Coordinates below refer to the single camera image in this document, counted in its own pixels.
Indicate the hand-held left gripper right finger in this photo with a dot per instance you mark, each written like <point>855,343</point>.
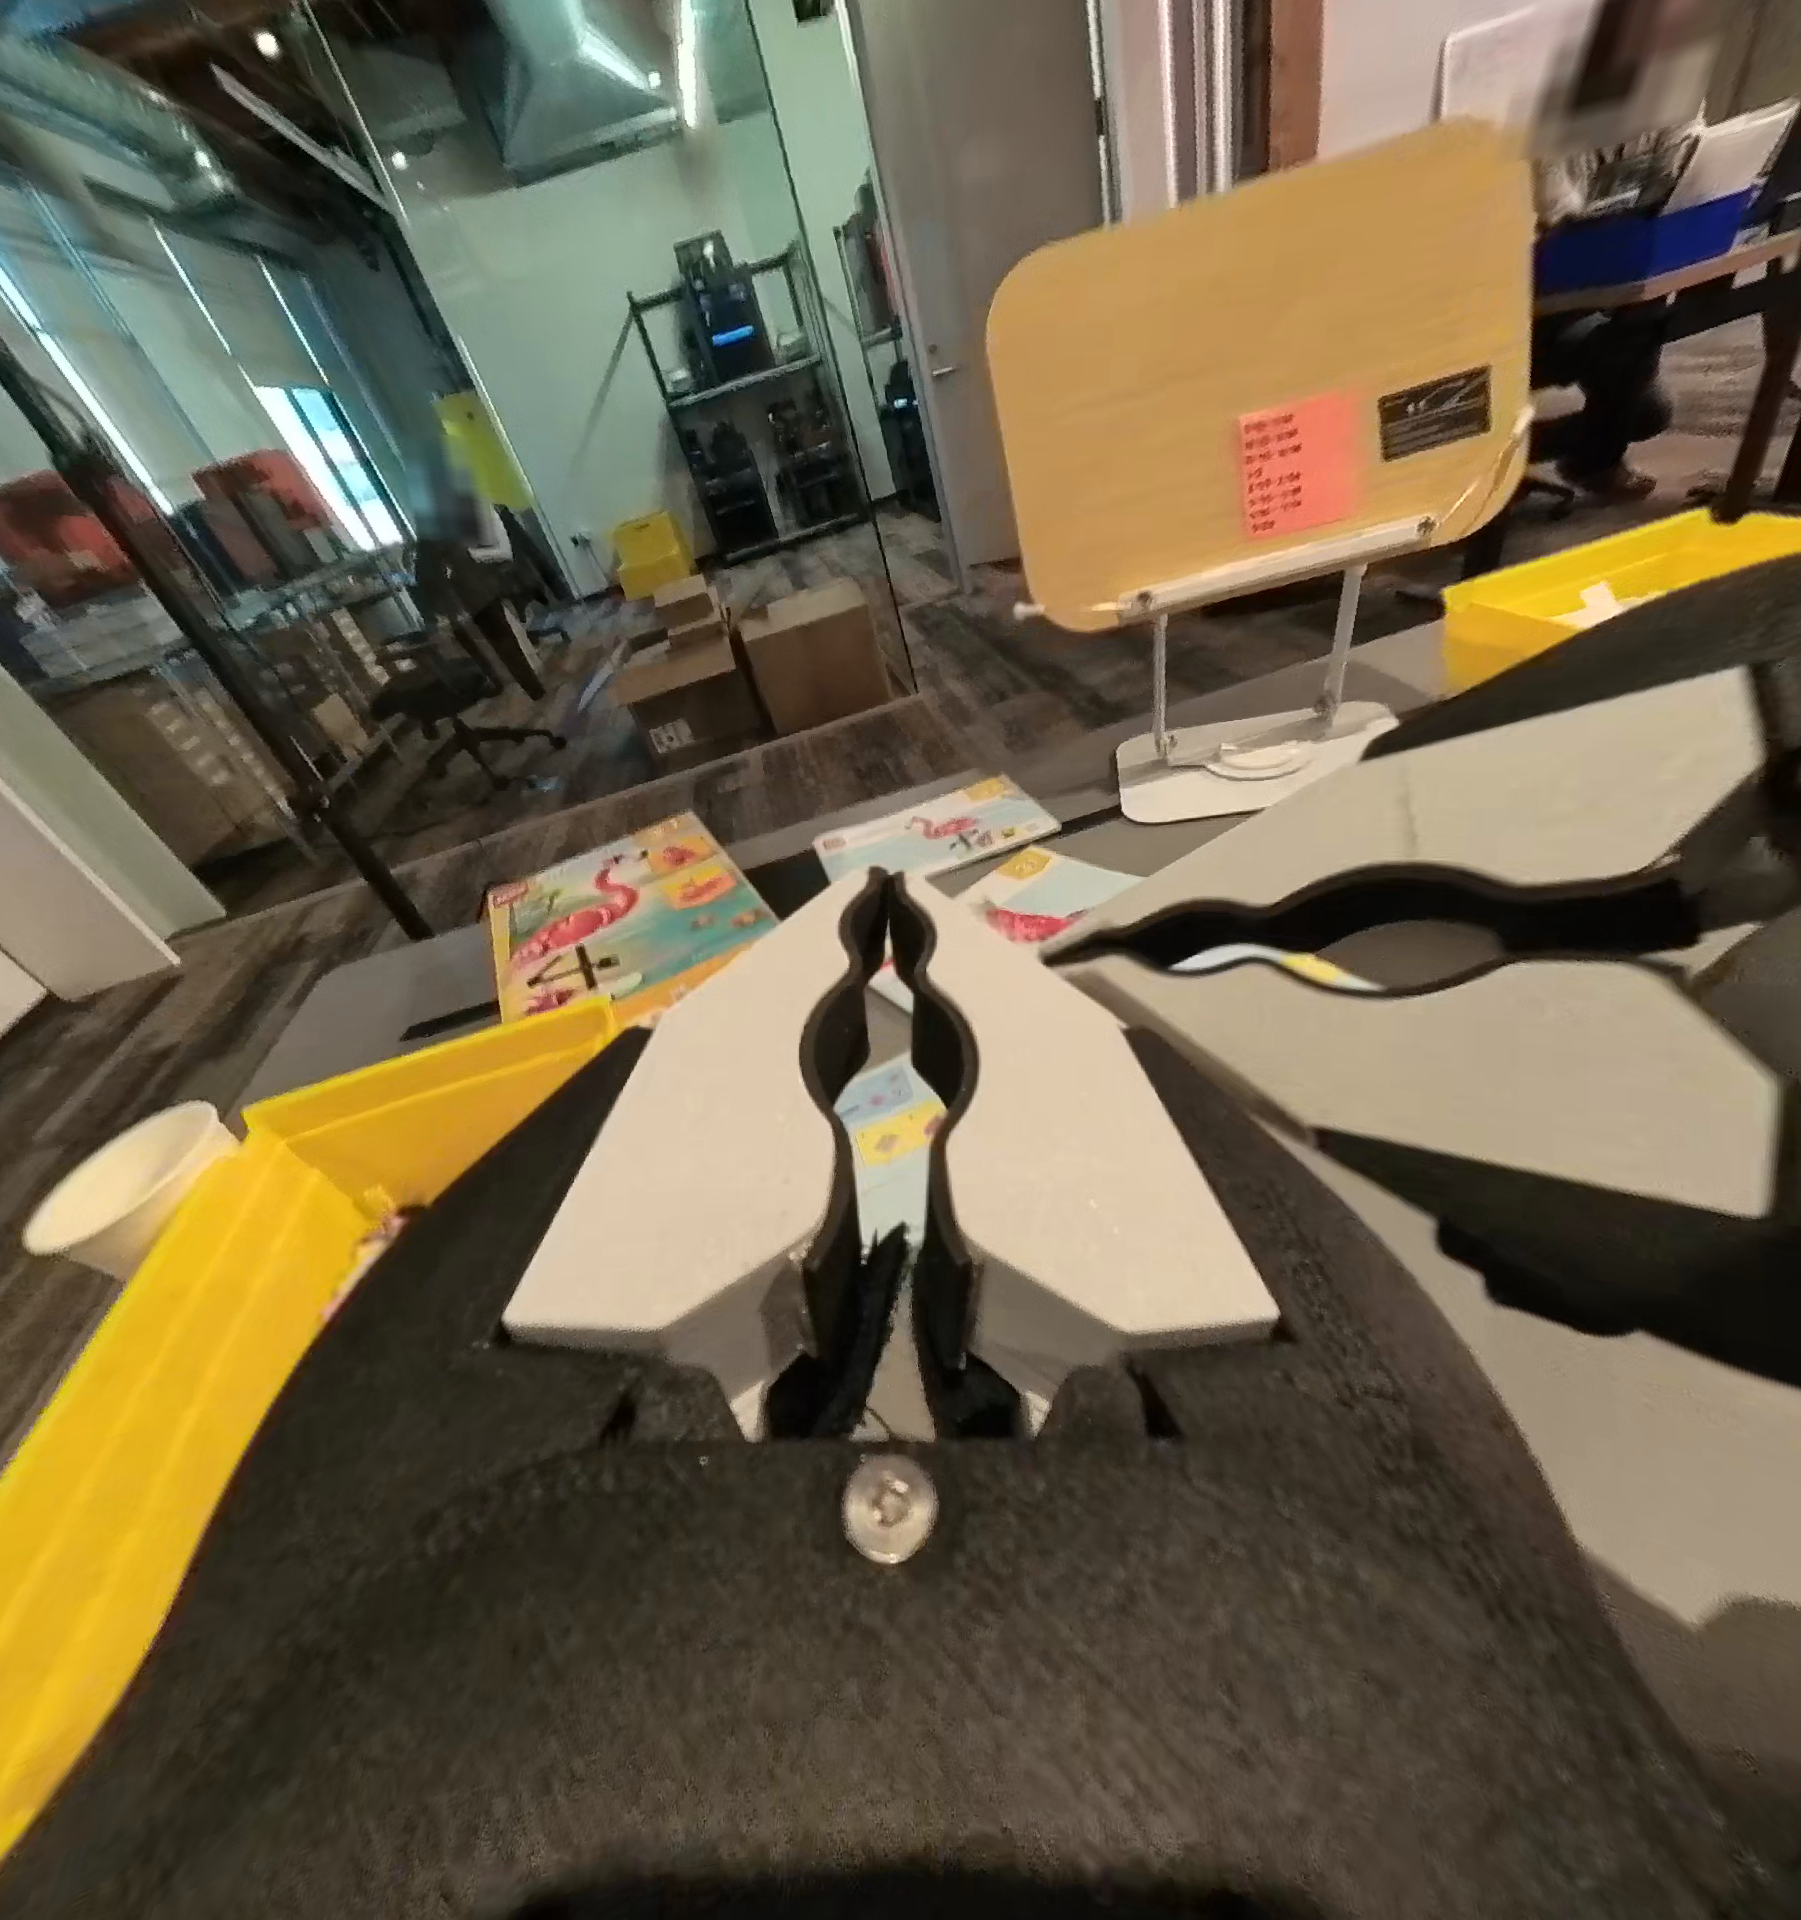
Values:
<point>1096,1170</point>

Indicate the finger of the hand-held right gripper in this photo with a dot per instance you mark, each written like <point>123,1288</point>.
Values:
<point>1515,1081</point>
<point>1440,811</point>

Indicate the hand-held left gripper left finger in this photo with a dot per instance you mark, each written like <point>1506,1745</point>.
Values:
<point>690,1170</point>

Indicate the grey desk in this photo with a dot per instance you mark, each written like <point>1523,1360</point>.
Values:
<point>1590,1501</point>

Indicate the yellow plastic bin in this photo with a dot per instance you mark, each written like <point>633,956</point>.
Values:
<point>1530,617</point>
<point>136,1427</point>

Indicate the orange toy brick box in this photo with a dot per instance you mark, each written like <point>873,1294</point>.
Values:
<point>630,916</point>

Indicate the white flamingo instruction booklet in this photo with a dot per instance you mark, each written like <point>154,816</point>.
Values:
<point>1058,901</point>

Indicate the pink sticky note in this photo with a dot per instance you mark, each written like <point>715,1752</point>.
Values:
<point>1299,466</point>

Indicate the black label plate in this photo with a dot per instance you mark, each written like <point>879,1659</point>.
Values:
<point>1434,413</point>

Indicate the cardboard box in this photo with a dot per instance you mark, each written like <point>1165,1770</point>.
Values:
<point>690,691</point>
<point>816,660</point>

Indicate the wooden book stand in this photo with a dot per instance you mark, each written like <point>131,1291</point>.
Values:
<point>1216,374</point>

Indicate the black office chair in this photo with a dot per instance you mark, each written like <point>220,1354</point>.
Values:
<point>457,691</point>

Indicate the white paper cup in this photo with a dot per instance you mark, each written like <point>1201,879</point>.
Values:
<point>128,1194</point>

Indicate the wooden background table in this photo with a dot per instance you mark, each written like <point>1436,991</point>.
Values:
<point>1800,332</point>

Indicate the small yellow box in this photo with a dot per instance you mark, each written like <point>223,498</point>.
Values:
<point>653,555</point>

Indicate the black metal shelf rack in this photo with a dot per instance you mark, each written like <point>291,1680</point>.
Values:
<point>735,407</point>

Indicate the red box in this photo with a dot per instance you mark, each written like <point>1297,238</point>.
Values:
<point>262,496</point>
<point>44,524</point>

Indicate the metal ventilation duct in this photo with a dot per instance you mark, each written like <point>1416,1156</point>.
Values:
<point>585,90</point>

